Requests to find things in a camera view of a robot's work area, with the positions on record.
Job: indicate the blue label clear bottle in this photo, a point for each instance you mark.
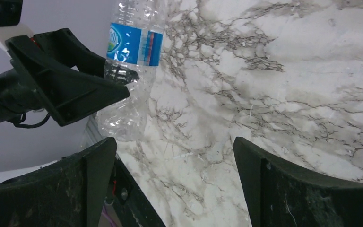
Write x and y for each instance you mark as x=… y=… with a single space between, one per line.
x=134 y=48

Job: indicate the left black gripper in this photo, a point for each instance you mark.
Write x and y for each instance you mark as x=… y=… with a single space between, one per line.
x=63 y=77

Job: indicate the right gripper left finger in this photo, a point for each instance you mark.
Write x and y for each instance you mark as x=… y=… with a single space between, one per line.
x=67 y=193

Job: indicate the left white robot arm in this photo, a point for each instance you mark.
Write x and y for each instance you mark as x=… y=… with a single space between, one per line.
x=10 y=26

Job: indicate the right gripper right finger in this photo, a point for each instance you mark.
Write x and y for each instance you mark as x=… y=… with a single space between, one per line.
x=279 y=193

